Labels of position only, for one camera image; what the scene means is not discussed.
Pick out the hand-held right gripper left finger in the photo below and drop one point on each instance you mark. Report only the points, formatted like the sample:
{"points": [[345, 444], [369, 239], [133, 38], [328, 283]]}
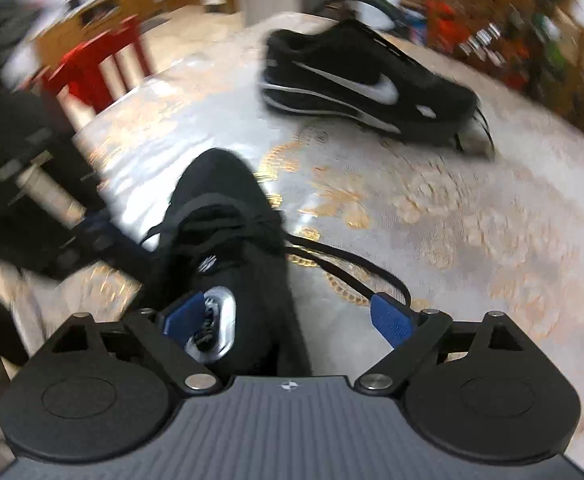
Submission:
{"points": [[184, 317]]}

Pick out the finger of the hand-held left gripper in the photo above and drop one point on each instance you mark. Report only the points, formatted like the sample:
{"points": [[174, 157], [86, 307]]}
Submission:
{"points": [[114, 245]]}

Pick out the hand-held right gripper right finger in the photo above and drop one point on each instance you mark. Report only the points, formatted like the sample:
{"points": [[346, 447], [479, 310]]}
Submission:
{"points": [[392, 320]]}

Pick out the black shoelace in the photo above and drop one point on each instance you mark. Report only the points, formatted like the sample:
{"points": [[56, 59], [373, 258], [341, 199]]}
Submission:
{"points": [[352, 260]]}

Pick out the black sneaker white swoosh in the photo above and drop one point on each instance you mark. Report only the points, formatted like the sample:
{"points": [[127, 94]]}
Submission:
{"points": [[352, 65], [231, 240]]}

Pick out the lace floral tablecloth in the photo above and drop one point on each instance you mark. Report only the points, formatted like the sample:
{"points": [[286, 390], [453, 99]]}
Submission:
{"points": [[447, 220]]}

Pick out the red stool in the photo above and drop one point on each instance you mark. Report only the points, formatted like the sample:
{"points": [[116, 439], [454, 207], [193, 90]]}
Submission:
{"points": [[96, 65]]}

